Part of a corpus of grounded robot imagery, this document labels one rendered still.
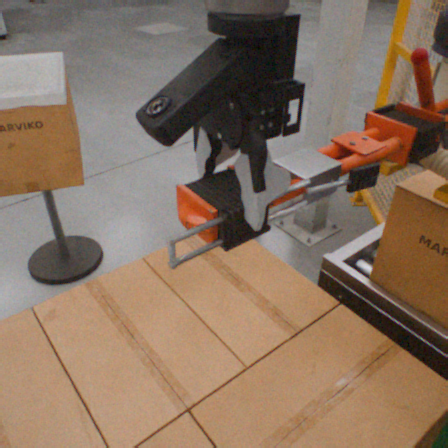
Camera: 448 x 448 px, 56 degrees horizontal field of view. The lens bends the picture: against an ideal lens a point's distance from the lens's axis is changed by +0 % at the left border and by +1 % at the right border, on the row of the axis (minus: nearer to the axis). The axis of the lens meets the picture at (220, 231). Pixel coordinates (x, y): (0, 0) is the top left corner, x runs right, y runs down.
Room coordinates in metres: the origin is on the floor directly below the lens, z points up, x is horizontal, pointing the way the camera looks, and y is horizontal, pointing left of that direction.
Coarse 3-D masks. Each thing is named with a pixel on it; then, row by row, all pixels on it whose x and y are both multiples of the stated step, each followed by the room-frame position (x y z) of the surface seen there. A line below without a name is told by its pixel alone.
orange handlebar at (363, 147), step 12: (348, 132) 0.59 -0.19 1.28; (360, 132) 0.60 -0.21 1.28; (372, 132) 0.60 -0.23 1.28; (336, 144) 0.56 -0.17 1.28; (348, 144) 0.55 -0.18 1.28; (360, 144) 0.55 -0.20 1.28; (372, 144) 0.55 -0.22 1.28; (384, 144) 0.55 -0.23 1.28; (396, 144) 0.57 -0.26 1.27; (336, 156) 0.55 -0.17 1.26; (348, 156) 0.52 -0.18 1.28; (360, 156) 0.52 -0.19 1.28; (372, 156) 0.53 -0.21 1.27; (384, 156) 0.55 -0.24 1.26; (348, 168) 0.50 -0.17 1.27; (300, 192) 0.45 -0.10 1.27; (276, 204) 0.42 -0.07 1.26; (180, 216) 0.39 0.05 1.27; (192, 216) 0.38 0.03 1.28
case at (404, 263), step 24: (408, 192) 0.98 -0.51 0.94; (432, 192) 0.96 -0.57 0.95; (408, 216) 0.96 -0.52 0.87; (432, 216) 0.91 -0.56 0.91; (384, 240) 1.00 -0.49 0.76; (408, 240) 0.94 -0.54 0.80; (432, 240) 0.89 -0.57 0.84; (384, 264) 0.98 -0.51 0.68; (408, 264) 0.92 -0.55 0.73; (432, 264) 0.88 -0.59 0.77; (384, 288) 0.96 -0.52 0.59; (408, 288) 0.91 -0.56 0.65; (432, 288) 0.86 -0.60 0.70; (432, 312) 0.84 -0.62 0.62
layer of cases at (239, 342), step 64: (256, 256) 1.18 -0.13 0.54; (64, 320) 0.87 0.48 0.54; (128, 320) 0.87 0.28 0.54; (192, 320) 0.87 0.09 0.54; (256, 320) 0.87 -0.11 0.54; (320, 320) 0.87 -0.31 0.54; (0, 384) 0.65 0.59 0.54; (64, 384) 0.65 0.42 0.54; (128, 384) 0.65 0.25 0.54; (192, 384) 0.65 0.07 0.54; (256, 384) 0.65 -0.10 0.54; (320, 384) 0.65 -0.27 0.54; (384, 384) 0.65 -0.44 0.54
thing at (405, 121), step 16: (368, 112) 0.64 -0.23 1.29; (384, 112) 0.66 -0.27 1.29; (400, 112) 0.66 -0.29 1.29; (416, 112) 0.65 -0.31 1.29; (432, 112) 0.63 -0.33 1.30; (368, 128) 0.63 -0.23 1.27; (384, 128) 0.60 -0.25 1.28; (400, 128) 0.58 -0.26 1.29; (416, 128) 0.57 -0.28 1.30; (432, 128) 0.58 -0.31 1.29; (416, 144) 0.58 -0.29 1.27; (432, 144) 0.60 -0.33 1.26; (400, 160) 0.57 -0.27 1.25; (416, 160) 0.57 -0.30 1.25
